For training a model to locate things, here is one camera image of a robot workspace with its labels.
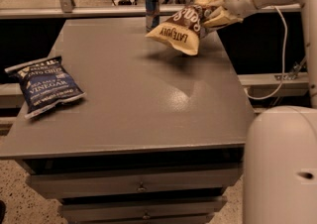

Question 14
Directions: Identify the drawer with knob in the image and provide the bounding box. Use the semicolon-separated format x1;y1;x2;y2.
27;165;242;199
60;196;227;222

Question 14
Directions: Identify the brown chip bag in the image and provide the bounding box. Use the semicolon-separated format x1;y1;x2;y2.
146;4;212;56

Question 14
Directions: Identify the blue vinegar chip bag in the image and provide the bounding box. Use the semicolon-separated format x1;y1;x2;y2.
5;56;85;119

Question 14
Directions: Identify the grey drawer cabinet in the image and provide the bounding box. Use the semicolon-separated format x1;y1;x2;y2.
1;18;254;224

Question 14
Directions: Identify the metal window rail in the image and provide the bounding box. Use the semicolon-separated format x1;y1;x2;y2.
0;4;300;20

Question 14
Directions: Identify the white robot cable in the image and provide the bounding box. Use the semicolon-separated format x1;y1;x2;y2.
244;5;289;101

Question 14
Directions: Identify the lower drawer with knob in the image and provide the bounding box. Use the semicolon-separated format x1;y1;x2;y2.
60;196;227;222

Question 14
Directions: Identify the red bull can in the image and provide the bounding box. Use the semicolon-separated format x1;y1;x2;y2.
145;0;159;32

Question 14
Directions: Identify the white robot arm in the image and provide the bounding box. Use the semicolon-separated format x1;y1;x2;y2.
203;0;317;224

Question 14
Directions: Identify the upper drawer with knob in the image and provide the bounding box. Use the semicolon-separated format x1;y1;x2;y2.
27;165;242;199

